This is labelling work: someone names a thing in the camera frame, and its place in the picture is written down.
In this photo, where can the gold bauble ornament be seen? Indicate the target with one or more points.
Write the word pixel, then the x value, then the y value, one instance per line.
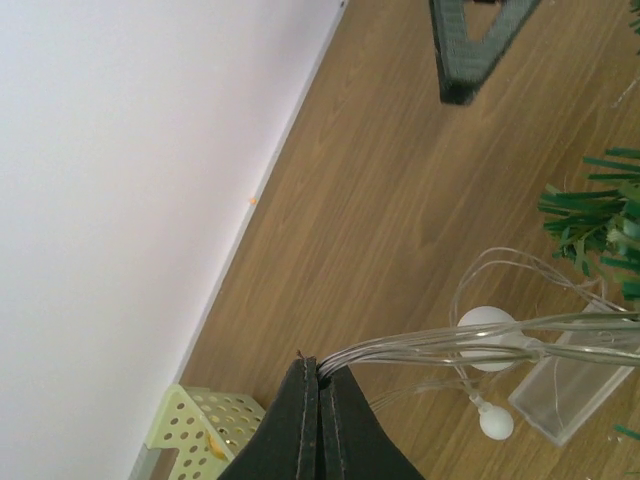
pixel 215 449

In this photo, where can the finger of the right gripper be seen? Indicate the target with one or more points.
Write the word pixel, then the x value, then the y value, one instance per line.
pixel 463 64

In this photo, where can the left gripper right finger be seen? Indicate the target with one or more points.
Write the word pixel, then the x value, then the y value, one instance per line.
pixel 352 443

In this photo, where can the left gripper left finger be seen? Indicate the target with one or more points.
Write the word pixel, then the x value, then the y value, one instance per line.
pixel 284 446

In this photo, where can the clear plastic battery box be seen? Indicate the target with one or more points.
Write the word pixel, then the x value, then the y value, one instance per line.
pixel 559 395

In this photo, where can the white ball string lights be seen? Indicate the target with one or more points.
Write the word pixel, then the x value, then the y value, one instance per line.
pixel 489 340

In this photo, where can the pale green perforated basket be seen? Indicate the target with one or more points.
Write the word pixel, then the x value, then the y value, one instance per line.
pixel 182 421

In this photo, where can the small green christmas tree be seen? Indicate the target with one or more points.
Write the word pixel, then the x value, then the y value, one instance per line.
pixel 597 230

